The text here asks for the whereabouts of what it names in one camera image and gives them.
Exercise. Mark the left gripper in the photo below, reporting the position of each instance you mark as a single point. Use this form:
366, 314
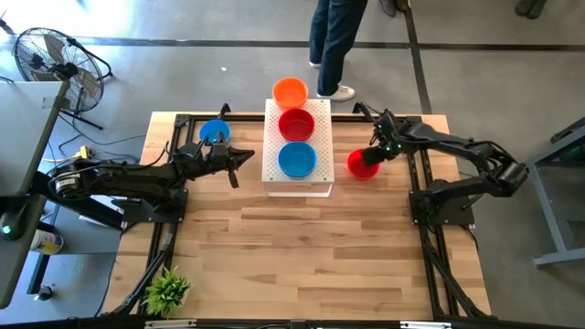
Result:
215, 160

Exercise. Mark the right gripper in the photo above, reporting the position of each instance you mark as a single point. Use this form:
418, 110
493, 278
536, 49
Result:
390, 139

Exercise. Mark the red mini bowl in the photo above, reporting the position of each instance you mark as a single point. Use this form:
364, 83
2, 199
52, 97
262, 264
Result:
358, 171
296, 124

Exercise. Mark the blue mini bowl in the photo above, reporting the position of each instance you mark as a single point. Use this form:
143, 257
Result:
210, 129
297, 160

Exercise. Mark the orange mini bowl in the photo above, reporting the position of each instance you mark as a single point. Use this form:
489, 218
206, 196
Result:
290, 93

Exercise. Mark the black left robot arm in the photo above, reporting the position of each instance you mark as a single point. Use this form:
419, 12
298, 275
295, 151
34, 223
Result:
137, 176

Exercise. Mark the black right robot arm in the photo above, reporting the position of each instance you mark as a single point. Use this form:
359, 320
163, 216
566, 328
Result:
457, 146

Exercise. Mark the white perforated metal shelf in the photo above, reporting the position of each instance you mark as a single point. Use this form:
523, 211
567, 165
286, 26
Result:
274, 178

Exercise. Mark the person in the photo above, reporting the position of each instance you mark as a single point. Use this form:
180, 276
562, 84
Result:
530, 9
388, 7
333, 41

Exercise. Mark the small green potted plant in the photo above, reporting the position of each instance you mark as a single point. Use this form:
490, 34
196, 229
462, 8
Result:
166, 292

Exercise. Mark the white yellow spray can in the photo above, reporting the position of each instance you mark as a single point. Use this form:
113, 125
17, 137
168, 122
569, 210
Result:
45, 242

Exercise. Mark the grey desk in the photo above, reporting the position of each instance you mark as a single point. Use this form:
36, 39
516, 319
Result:
27, 137

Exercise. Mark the black floor fan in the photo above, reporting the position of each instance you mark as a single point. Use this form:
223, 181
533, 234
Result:
45, 55

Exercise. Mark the black device with green light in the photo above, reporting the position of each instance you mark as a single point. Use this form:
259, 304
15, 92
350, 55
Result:
13, 219

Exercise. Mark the black desk castor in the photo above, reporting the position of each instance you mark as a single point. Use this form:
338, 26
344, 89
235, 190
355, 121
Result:
44, 293

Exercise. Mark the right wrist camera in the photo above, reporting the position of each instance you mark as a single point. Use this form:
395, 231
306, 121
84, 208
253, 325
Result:
385, 119

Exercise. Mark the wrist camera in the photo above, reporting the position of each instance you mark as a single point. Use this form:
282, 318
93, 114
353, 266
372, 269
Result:
189, 153
385, 119

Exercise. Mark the black aluminium table frame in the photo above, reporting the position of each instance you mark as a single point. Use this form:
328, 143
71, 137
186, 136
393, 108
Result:
247, 118

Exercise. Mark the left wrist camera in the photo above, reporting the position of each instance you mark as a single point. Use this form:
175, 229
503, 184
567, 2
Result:
189, 153

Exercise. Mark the grey metal workbench frame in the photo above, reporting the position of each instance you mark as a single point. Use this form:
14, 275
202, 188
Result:
548, 215

